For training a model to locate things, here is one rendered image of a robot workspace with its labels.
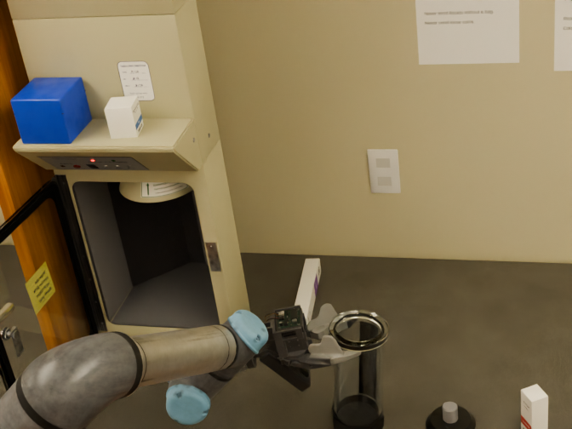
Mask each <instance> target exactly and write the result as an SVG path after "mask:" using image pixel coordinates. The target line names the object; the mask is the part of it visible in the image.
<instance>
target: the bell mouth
mask: <svg viewBox="0 0 572 429"><path fill-rule="evenodd" d="M192 190H193V189H192V187H191V186H189V185H188V184H186V183H162V182H120V185H119V191H120V193H121V194H122V195H123V196H124V197H126V198H127V199H129V200H132V201H135V202H139V203H158V202H164V201H168V200H171V199H175V198H178V197H181V196H183V195H186V194H187V193H188V192H191V191H192Z"/></svg>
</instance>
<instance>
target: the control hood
mask: <svg viewBox="0 0 572 429"><path fill-rule="evenodd" d="M142 119H143V124H144V126H143V128H142V130H141V131H140V134H139V136H138V137H134V138H122V139H111V136H110V131H109V128H108V124H107V121H106V119H92V120H91V122H90V123H89V124H88V125H87V126H86V127H85V128H84V130H83V131H82V132H81V133H80V134H79V135H78V137H77V138H76V139H75V140H74V141H73V142H72V143H71V144H23V143H22V140H21V138H20V139H19V140H18V141H17V142H16V143H15V144H14V146H13V150H14V151H15V152H17V153H19V154H20V155H21V156H23V157H25V158H27V159H29V160H31V161H32V162H34V163H36V164H37V165H39V166H41V167H43V168H44V169H57V168H56V167H54V166H52V165H51V164H49V163H46V162H45V161H43V160H42V159H41V158H39V157H132V158H133V159H135V160H136V161H137V162H139V163H141V164H142V165H144V166H145V167H146V168H148V169H149V170H143V171H198V170H199V169H200V168H201V167H202V165H203V163H202V159H201V154H200V149H199V144H198V140H197V131H196V127H195V122H194V120H193V119H192V118H142Z"/></svg>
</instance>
